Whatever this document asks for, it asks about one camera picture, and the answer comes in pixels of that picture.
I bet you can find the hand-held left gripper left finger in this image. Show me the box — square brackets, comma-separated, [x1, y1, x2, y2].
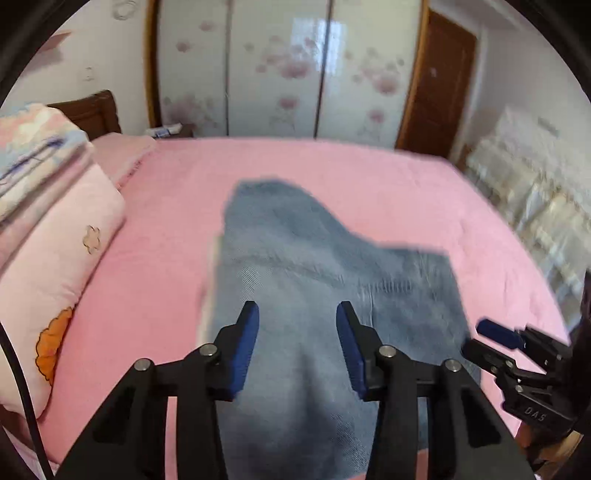
[54, 300, 260, 480]

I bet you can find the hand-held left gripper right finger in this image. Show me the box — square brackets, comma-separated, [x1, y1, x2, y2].
[336, 301, 535, 480]

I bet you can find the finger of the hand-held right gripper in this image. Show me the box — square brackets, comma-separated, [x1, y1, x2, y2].
[461, 338, 520, 377]
[475, 318, 527, 352]

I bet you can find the blue denim jacket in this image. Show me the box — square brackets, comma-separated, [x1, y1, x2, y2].
[198, 178, 482, 480]

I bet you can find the pink bed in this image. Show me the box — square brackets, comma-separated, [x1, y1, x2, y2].
[39, 136, 573, 480]

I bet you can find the pink cartoon pillow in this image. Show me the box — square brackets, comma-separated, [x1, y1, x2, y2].
[0, 147, 128, 422]

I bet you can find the blue and white box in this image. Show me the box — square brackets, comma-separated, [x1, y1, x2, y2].
[145, 123, 195, 139]

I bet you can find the brown wooden door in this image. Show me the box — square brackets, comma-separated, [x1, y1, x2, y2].
[396, 8, 479, 158]

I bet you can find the dark wooden headboard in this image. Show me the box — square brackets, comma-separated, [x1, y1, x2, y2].
[47, 90, 123, 140]

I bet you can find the floral sliding door wardrobe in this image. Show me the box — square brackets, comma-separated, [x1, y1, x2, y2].
[145, 0, 432, 149]

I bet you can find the pastel printed folded blanket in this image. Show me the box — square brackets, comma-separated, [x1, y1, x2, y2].
[0, 102, 92, 223]

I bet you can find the black cable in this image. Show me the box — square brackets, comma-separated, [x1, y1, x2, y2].
[0, 319, 54, 480]

